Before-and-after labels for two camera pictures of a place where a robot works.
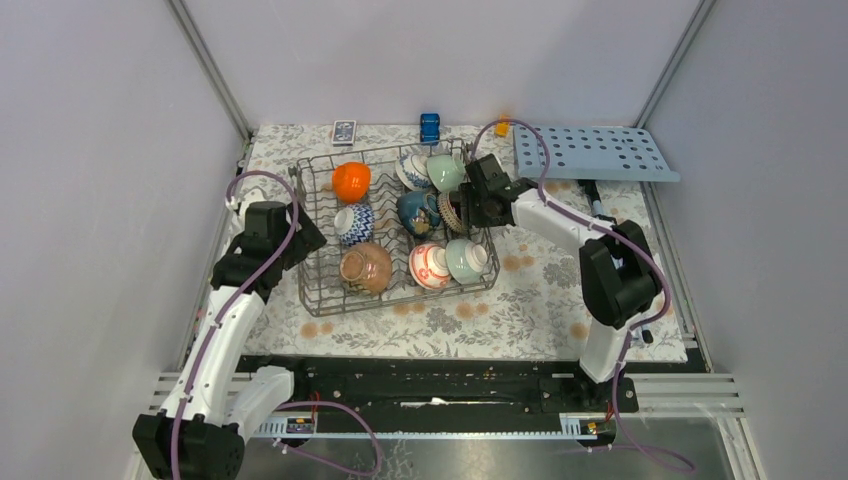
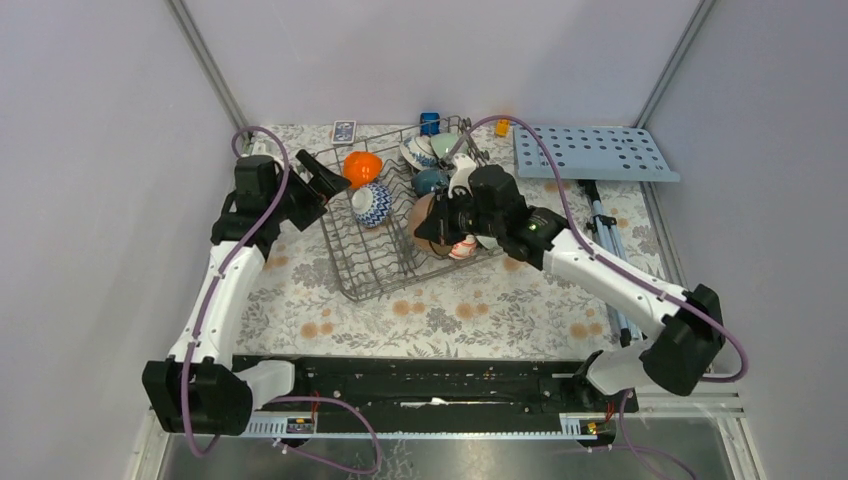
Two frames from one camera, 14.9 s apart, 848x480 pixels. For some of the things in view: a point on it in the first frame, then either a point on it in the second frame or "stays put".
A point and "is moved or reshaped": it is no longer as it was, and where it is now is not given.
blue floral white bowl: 412,171 -> 418,151
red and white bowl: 428,266 -> 463,249
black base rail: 447,391 stays put
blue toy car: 429,130 stays put
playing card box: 343,133 stays put
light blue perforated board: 591,153 stays put
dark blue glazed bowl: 418,212 -> 426,181
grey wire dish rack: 396,227 is moved or reshaped
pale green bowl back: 445,172 -> 442,143
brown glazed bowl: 365,268 -> 418,210
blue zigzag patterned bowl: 355,224 -> 372,204
